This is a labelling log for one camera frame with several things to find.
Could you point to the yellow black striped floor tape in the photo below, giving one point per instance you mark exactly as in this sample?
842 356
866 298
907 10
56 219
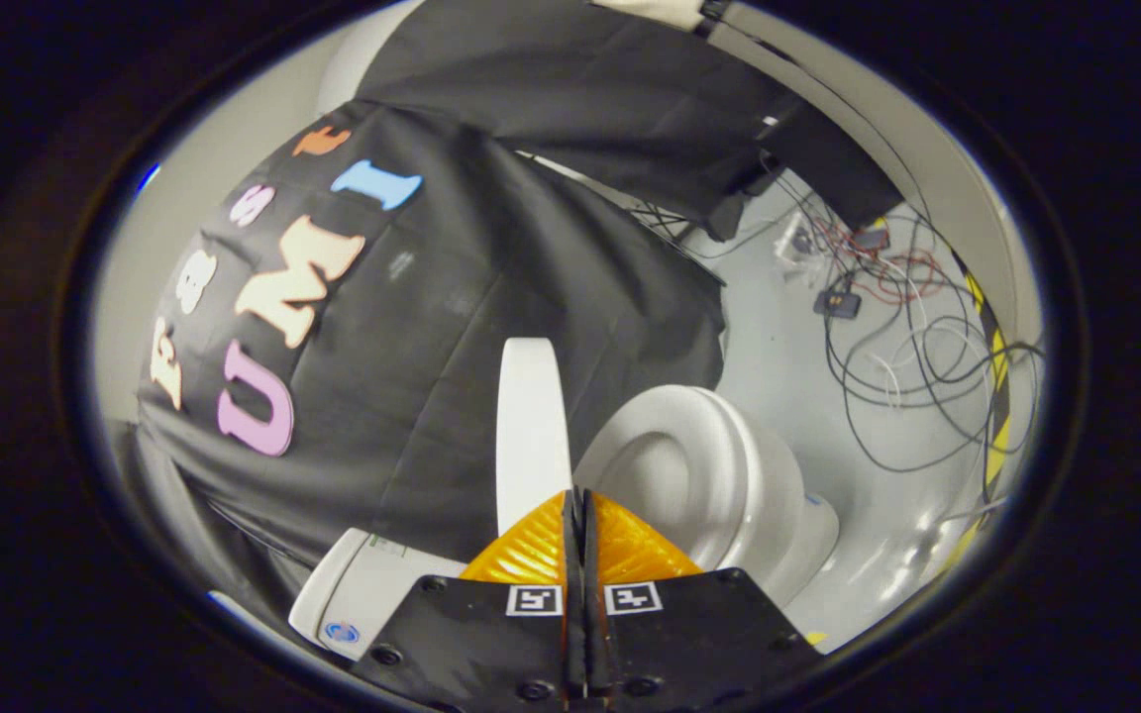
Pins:
996 436

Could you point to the small black electronic device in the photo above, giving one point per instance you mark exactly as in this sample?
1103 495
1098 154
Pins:
836 303

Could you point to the black backdrop cloth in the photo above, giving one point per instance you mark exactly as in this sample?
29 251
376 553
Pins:
452 327

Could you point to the white ceramic toilet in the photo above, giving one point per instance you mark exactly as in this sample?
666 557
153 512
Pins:
719 475

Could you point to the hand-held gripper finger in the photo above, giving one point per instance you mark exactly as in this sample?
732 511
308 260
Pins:
572 594
593 594

